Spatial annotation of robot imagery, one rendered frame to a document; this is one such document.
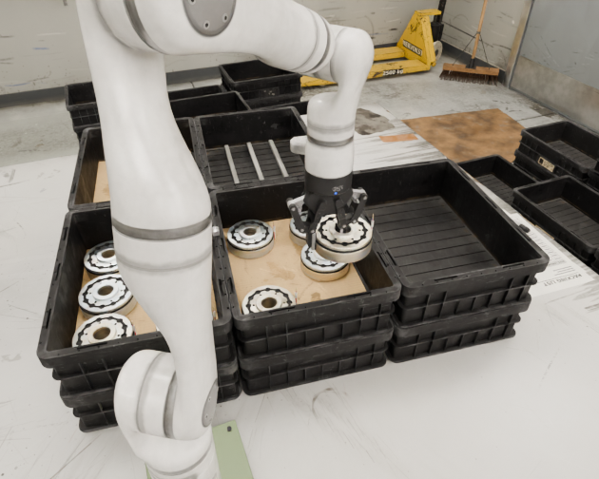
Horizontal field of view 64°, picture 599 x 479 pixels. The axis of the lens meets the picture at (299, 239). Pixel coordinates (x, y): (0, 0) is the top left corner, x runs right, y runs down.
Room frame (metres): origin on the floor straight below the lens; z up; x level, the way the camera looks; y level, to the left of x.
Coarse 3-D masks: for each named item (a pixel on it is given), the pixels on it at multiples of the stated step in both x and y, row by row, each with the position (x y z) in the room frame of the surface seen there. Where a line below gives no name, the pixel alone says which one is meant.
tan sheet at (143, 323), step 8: (88, 280) 0.71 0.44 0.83; (136, 304) 0.64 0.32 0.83; (80, 312) 0.62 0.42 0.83; (136, 312) 0.62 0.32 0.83; (144, 312) 0.62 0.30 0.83; (216, 312) 0.62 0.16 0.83; (80, 320) 0.60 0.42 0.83; (136, 320) 0.60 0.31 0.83; (144, 320) 0.60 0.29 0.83; (136, 328) 0.58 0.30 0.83; (144, 328) 0.58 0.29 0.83; (152, 328) 0.58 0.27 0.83
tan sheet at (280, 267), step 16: (272, 224) 0.90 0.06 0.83; (288, 224) 0.90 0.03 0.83; (288, 240) 0.84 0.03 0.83; (272, 256) 0.79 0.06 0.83; (288, 256) 0.79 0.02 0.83; (240, 272) 0.74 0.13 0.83; (256, 272) 0.74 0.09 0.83; (272, 272) 0.74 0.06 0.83; (288, 272) 0.74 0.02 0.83; (352, 272) 0.74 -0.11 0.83; (240, 288) 0.69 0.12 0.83; (288, 288) 0.69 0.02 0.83; (304, 288) 0.69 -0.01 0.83; (320, 288) 0.69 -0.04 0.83; (336, 288) 0.69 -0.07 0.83; (352, 288) 0.69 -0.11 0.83; (240, 304) 0.64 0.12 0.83
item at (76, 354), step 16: (80, 208) 0.83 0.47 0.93; (96, 208) 0.83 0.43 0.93; (64, 224) 0.77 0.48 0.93; (64, 240) 0.72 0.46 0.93; (64, 256) 0.67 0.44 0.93; (224, 288) 0.59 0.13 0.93; (48, 304) 0.55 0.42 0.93; (224, 304) 0.55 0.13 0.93; (48, 320) 0.53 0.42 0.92; (224, 320) 0.51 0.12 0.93; (48, 336) 0.48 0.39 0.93; (128, 336) 0.48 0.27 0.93; (144, 336) 0.48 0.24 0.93; (160, 336) 0.48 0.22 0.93; (48, 352) 0.45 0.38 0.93; (64, 352) 0.45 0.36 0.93; (80, 352) 0.45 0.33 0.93; (96, 352) 0.46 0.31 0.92; (112, 352) 0.46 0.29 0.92; (128, 352) 0.47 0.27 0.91; (48, 368) 0.44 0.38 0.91
